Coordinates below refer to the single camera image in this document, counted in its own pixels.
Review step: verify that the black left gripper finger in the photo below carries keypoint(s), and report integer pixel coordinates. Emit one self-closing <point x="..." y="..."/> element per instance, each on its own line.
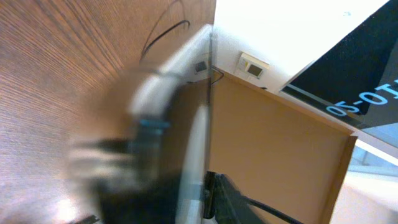
<point x="224" y="203"/>

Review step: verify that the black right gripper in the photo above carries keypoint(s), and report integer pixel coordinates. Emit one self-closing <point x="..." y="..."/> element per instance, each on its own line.
<point x="120" y="151"/>

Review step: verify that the black Galaxy flip phone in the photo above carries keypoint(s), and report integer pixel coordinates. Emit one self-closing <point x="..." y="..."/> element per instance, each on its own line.
<point x="190" y="200"/>

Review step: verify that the white wall thermostat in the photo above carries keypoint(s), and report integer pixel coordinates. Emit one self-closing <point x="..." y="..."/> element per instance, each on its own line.
<point x="250" y="67"/>

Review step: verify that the black wall screen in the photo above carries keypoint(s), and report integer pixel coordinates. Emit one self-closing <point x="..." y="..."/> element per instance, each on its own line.
<point x="356" y="81"/>

